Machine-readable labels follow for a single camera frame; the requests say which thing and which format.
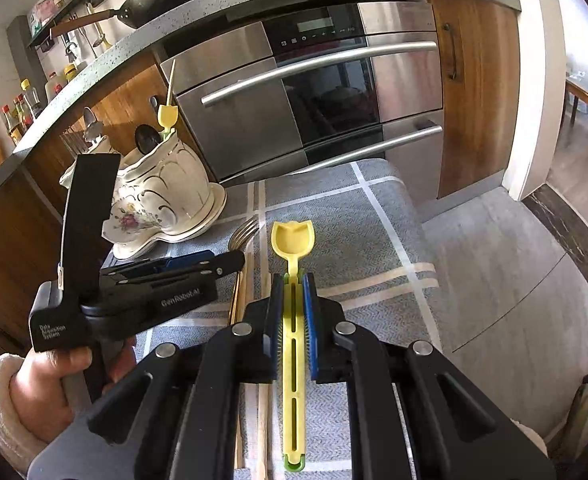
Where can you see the silver fork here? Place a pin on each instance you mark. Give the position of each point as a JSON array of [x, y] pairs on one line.
[[75, 142]]

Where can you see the green yellow tulip spoon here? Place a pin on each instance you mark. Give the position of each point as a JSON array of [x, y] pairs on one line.
[[167, 117]]

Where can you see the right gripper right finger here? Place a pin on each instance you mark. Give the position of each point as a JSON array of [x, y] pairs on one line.
[[412, 413]]

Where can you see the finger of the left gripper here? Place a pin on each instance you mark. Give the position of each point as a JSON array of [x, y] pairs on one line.
[[209, 270], [144, 267]]

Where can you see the stainless steel oven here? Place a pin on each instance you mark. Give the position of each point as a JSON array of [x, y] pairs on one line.
[[313, 86]]

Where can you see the single wooden chopstick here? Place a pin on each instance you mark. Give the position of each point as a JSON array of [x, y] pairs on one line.
[[170, 82]]

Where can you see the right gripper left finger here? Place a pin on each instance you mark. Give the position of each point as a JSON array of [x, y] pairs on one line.
[[174, 416]]

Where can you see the red cap sauce bottle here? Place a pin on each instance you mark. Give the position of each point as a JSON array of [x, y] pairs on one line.
[[12, 125]]

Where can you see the yellow tulip training chopsticks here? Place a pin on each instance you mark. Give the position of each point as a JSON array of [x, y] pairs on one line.
[[293, 241]]

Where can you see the person's left forearm sleeve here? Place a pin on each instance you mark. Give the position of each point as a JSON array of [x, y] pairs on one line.
[[18, 446]]

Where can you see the wall spice shelf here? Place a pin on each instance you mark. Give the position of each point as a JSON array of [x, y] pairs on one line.
[[46, 14]]

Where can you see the black plastic spoon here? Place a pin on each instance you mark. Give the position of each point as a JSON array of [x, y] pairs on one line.
[[146, 138]]

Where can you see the person's left hand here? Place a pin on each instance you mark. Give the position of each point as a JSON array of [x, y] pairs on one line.
[[37, 393]]

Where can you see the silver spoon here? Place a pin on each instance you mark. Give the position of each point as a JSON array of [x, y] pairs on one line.
[[93, 127]]

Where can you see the yellow cap oil bottle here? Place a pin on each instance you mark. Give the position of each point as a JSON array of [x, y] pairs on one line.
[[31, 97]]

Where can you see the gold fork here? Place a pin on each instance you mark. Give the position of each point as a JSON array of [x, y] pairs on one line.
[[237, 244]]

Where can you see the white floral ceramic utensil holder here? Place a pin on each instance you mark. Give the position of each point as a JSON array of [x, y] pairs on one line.
[[134, 201]]

